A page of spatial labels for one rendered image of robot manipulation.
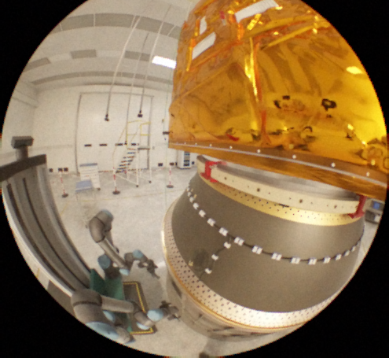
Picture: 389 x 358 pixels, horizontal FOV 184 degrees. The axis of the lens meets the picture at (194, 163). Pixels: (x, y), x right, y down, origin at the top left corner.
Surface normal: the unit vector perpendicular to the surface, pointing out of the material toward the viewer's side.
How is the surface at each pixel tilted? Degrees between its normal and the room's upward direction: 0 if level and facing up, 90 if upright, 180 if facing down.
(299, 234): 62
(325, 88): 88
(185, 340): 0
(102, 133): 90
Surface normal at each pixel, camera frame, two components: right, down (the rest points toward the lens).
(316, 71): -0.87, 0.00
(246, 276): -0.59, -0.39
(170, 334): 0.07, -0.98
